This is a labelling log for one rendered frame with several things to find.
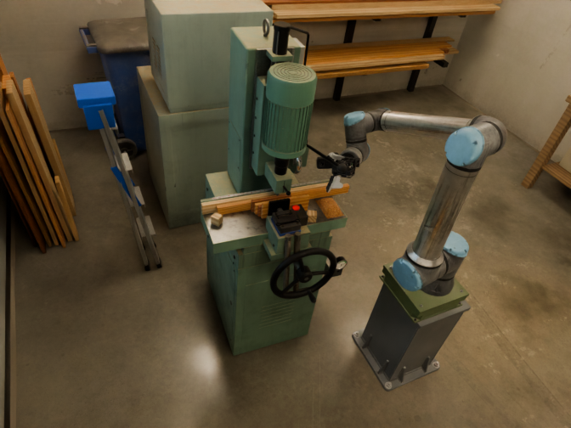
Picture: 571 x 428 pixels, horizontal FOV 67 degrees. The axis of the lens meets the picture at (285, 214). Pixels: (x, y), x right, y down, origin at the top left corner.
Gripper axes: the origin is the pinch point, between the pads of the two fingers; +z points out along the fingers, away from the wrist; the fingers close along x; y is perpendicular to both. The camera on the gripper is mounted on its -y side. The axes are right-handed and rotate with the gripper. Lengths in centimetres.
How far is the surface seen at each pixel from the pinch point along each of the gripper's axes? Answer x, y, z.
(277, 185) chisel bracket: 7.1, -19.9, 2.9
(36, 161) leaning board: 16, -165, 10
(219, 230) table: 22.6, -36.2, 22.2
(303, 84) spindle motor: -34.9, -4.4, 11.5
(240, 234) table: 24.0, -28.0, 19.3
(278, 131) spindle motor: -17.8, -14.6, 11.0
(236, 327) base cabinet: 84, -42, 8
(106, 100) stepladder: -22, -102, 10
